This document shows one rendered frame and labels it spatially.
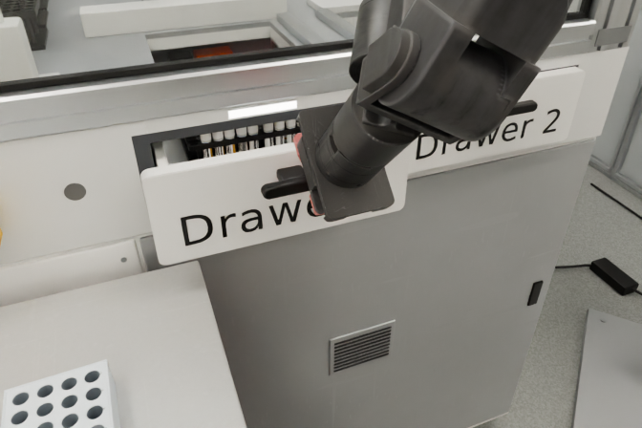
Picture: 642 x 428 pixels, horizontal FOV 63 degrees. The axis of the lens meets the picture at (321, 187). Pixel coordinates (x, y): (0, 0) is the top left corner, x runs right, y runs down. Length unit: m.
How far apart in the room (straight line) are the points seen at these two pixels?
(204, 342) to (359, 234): 0.29
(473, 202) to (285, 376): 0.42
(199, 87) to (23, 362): 0.33
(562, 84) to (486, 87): 0.49
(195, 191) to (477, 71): 0.31
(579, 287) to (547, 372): 0.39
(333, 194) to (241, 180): 0.12
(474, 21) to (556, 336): 1.47
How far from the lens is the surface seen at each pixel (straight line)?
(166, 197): 0.54
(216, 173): 0.53
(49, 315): 0.66
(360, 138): 0.37
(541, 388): 1.58
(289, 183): 0.52
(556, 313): 1.79
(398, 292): 0.89
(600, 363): 1.66
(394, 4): 0.42
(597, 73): 0.88
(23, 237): 0.67
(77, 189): 0.63
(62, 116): 0.59
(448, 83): 0.31
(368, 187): 0.47
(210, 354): 0.57
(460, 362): 1.13
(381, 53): 0.33
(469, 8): 0.31
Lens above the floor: 1.19
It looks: 33 degrees down
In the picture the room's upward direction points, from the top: straight up
